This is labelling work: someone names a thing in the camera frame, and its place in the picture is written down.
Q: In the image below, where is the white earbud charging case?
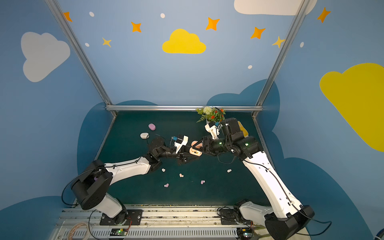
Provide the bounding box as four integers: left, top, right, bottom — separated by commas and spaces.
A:
140, 133, 150, 140

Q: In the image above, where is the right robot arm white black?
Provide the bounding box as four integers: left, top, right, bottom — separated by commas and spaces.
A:
193, 118, 315, 240

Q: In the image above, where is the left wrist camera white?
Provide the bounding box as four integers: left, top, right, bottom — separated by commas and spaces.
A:
172, 135, 189, 154

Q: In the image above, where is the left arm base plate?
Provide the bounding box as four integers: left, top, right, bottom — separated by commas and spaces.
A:
100, 209, 143, 226

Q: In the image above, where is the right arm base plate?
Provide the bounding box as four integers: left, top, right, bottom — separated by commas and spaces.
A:
218, 208, 253, 226

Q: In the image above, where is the white potted flower plant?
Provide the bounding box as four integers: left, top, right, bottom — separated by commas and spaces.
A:
196, 106, 226, 123

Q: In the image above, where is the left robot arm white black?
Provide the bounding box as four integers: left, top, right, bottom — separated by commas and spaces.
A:
71, 136, 202, 225

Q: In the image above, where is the yellow work glove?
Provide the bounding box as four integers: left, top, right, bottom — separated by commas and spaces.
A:
238, 121, 249, 138

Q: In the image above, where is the pink earbud charging case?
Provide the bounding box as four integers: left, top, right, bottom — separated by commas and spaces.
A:
189, 141, 203, 157

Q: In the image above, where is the purple earbud charging case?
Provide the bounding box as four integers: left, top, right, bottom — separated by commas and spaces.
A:
148, 123, 156, 131

